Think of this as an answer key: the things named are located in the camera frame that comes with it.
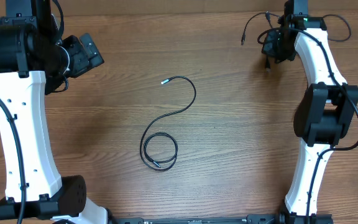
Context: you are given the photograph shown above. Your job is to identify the black usb cable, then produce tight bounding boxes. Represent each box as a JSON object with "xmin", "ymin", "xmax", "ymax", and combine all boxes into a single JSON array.
[
  {"xmin": 256, "ymin": 27, "xmax": 284, "ymax": 73},
  {"xmin": 240, "ymin": 11, "xmax": 352, "ymax": 46},
  {"xmin": 139, "ymin": 75, "xmax": 197, "ymax": 172}
]

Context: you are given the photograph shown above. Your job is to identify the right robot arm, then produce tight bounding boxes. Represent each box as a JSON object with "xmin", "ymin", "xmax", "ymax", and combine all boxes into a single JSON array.
[{"xmin": 259, "ymin": 0, "xmax": 358, "ymax": 223}]

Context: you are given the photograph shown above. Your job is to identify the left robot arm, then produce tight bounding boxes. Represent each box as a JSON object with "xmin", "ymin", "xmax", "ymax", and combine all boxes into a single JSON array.
[{"xmin": 0, "ymin": 0, "xmax": 114, "ymax": 224}]

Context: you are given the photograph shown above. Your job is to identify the cardboard wall panel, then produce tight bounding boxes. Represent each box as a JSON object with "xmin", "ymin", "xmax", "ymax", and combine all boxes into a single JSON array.
[{"xmin": 0, "ymin": 0, "xmax": 358, "ymax": 17}]

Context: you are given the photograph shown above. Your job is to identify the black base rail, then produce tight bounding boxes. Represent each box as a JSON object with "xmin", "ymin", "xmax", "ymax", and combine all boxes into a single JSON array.
[{"xmin": 108, "ymin": 215, "xmax": 277, "ymax": 224}]

